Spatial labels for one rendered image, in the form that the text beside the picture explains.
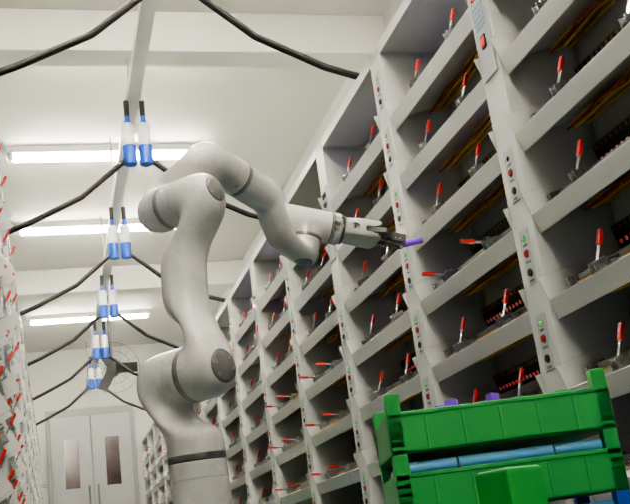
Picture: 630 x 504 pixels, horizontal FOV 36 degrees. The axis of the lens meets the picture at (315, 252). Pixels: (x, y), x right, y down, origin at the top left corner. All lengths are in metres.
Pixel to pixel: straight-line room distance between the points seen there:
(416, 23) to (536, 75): 0.69
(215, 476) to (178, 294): 0.38
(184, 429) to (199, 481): 0.11
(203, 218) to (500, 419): 0.97
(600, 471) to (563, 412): 0.09
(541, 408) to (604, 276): 0.63
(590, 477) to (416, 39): 1.89
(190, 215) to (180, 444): 0.48
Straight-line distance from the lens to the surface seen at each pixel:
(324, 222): 2.48
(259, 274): 4.89
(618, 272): 1.88
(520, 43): 2.21
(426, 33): 2.97
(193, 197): 2.08
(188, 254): 2.08
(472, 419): 1.31
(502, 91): 2.26
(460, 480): 1.30
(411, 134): 2.93
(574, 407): 1.35
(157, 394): 2.05
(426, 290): 2.77
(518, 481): 0.39
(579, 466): 1.34
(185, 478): 1.99
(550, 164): 2.21
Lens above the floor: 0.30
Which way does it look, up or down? 17 degrees up
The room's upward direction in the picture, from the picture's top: 8 degrees counter-clockwise
